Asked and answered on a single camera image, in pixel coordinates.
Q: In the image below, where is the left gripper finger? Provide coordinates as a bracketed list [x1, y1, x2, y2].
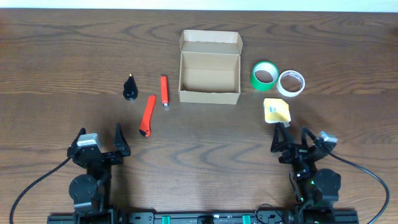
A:
[70, 128, 86, 149]
[114, 123, 128, 150]

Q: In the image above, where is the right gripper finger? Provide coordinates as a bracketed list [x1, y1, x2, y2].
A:
[272, 123, 292, 146]
[301, 127, 317, 148]

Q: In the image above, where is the yellow sticky note pad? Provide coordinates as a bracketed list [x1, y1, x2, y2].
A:
[263, 98, 291, 128]

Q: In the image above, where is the white tape roll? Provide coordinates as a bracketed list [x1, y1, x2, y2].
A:
[277, 70, 305, 97]

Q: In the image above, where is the black cone glue bottle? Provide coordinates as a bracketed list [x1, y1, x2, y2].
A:
[123, 73, 138, 100]

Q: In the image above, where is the green tape roll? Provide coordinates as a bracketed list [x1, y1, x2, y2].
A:
[250, 61, 280, 91]

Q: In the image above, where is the orange lighter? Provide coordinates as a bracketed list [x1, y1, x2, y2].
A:
[160, 75, 169, 106]

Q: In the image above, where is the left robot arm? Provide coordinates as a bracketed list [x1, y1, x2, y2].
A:
[67, 124, 131, 223]

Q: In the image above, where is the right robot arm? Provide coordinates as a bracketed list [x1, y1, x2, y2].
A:
[271, 123, 341, 223]

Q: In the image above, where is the orange utility knife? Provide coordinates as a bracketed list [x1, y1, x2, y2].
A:
[139, 95, 156, 137]

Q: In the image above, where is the open cardboard box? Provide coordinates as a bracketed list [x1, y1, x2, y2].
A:
[178, 30, 243, 105]

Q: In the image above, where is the left black cable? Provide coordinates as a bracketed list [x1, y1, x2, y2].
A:
[9, 157, 73, 224]

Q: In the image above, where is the black cable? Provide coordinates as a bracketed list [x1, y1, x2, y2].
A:
[9, 157, 73, 224]
[328, 151, 391, 224]

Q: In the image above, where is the right black cable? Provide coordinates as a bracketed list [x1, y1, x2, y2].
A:
[328, 151, 391, 224]

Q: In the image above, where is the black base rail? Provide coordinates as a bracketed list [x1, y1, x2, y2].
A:
[47, 209, 359, 224]

